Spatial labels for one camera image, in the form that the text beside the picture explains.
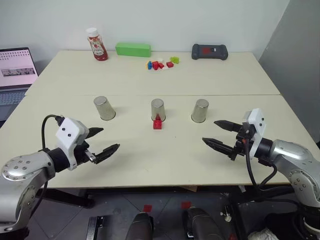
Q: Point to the red ketchup bottle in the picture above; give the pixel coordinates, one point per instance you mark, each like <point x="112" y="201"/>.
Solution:
<point x="98" y="48"/>

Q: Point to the green rectangular box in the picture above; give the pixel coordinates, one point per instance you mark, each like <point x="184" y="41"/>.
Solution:
<point x="132" y="49"/>

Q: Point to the grey partition panel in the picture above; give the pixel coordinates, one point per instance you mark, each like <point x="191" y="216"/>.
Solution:
<point x="295" y="55"/>

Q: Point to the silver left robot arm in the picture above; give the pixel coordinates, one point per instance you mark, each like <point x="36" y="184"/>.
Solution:
<point x="20" y="168"/>

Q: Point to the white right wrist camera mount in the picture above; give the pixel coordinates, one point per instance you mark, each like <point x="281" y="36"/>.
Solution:
<point x="258" y="119"/>

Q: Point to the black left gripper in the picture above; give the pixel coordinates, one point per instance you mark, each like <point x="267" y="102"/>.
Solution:
<point x="81" y="153"/>

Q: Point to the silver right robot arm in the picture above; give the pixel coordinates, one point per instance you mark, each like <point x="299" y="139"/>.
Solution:
<point x="291" y="153"/>

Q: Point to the open grey laptop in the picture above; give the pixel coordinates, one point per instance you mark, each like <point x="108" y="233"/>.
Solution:
<point x="15" y="70"/>

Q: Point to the white shoe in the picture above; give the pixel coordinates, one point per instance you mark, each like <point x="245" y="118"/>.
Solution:
<point x="261" y="235"/>

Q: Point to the upturned metal cup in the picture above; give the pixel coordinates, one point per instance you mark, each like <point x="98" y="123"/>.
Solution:
<point x="105" y="108"/>
<point x="158" y="108"/>
<point x="200" y="111"/>

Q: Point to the red floor tape square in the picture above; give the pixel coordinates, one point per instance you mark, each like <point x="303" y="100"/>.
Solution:
<point x="147" y="207"/>
<point x="186" y="205"/>

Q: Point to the dark rounded shape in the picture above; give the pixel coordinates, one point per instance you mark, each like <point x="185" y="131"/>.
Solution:
<point x="201" y="225"/>
<point x="141" y="227"/>

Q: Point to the lime green toy brick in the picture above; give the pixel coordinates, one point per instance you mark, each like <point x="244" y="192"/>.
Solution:
<point x="175" y="59"/>

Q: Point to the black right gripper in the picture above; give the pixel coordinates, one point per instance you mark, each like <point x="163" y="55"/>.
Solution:
<point x="242" y="145"/>

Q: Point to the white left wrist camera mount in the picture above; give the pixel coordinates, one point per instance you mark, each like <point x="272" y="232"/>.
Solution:
<point x="68" y="132"/>

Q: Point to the small red toy brick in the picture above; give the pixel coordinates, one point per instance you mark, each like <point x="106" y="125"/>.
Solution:
<point x="161" y="66"/>
<point x="170" y="64"/>
<point x="155" y="65"/>

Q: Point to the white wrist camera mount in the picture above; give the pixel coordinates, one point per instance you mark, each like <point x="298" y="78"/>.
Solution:
<point x="258" y="119"/>
<point x="68" y="132"/>

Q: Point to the large red toy brick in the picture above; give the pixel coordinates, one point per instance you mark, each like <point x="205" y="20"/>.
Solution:
<point x="157" y="124"/>

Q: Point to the dark grey handheld controller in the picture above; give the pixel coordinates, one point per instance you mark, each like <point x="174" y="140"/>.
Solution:
<point x="209" y="52"/>

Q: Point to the yellow and blue toy brick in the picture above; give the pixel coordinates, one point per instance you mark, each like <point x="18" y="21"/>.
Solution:
<point x="148" y="65"/>

